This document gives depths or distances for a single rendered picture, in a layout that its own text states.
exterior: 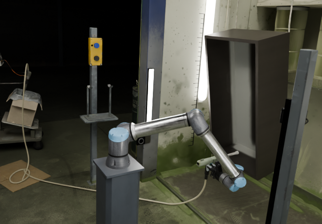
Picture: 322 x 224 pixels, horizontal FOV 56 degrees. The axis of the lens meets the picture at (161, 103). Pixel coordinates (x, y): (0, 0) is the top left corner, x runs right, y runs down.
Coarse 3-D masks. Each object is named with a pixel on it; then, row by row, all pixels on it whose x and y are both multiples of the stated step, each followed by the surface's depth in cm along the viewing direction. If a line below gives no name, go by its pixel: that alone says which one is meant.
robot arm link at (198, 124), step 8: (192, 120) 225; (200, 120) 222; (192, 128) 226; (200, 128) 220; (208, 128) 222; (200, 136) 225; (208, 136) 223; (208, 144) 224; (216, 144) 224; (216, 152) 225; (224, 152) 227; (224, 160) 226; (224, 168) 230; (232, 168) 228; (232, 176) 229; (240, 176) 229; (240, 184) 229
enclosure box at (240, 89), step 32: (224, 32) 265; (256, 32) 246; (288, 32) 230; (224, 64) 284; (256, 64) 222; (224, 96) 295; (256, 96) 231; (224, 128) 306; (256, 128) 241; (256, 160) 251
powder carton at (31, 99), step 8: (16, 96) 373; (24, 96) 414; (32, 96) 417; (40, 96) 413; (16, 104) 372; (24, 104) 376; (32, 104) 381; (40, 104) 388; (16, 112) 380; (24, 112) 383; (32, 112) 386; (8, 120) 379; (16, 120) 382; (24, 120) 385; (32, 120) 389
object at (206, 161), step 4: (236, 152) 288; (200, 160) 266; (204, 160) 267; (208, 160) 268; (212, 160) 270; (216, 160) 273; (196, 164) 268; (200, 164) 264; (204, 164) 266; (208, 164) 270; (208, 172) 274
